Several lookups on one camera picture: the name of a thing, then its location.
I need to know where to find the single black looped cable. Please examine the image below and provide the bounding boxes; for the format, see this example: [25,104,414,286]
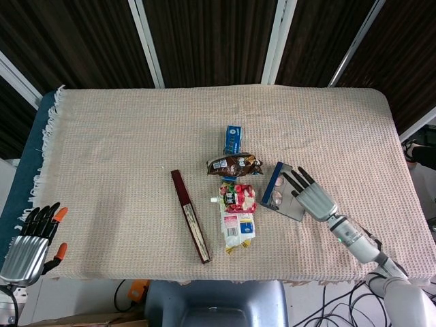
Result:
[113,279,137,313]

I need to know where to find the black equipment with white straps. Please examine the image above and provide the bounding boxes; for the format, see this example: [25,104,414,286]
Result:
[401,125,436,170]

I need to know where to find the orange floor device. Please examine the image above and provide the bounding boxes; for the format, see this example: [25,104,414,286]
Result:
[127,279,151,304]

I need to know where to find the black floor cable bundle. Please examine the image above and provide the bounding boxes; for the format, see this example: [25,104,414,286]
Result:
[289,281,436,327]

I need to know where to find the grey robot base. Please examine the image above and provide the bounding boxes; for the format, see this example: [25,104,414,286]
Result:
[144,279,289,327]

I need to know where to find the white yellow snack bag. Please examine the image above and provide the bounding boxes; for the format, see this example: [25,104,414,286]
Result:
[219,204,256,255]

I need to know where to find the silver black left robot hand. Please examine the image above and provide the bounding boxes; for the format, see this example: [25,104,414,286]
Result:
[0,202,69,287]

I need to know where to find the red fruit spout pouch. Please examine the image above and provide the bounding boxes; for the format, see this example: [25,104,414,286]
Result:
[209,182,258,215]

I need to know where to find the brown cardboard box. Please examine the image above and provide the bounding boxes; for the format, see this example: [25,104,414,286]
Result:
[20,309,149,327]

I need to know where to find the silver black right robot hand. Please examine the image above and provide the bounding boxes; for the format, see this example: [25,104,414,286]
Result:
[281,166,339,223]

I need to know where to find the metal frame eyeglasses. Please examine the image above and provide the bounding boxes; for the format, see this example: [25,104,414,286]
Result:
[270,174,285,207]

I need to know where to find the beige waffle tablecloth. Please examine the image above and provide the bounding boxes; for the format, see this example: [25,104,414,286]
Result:
[13,84,429,285]

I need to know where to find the teal table pad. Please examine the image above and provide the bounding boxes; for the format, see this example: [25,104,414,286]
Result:
[0,90,57,270]

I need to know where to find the brown snack bag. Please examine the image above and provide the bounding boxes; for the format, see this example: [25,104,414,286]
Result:
[206,153,265,178]

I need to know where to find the blue white carton box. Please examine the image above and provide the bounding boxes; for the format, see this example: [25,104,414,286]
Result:
[221,125,245,183]

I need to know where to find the white screen frame post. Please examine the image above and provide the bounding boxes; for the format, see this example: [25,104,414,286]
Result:
[127,0,166,89]
[398,107,436,142]
[328,0,388,88]
[260,0,299,85]
[0,50,44,110]

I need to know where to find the blue grey folding case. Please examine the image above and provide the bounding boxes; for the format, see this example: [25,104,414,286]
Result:
[260,161,306,222]

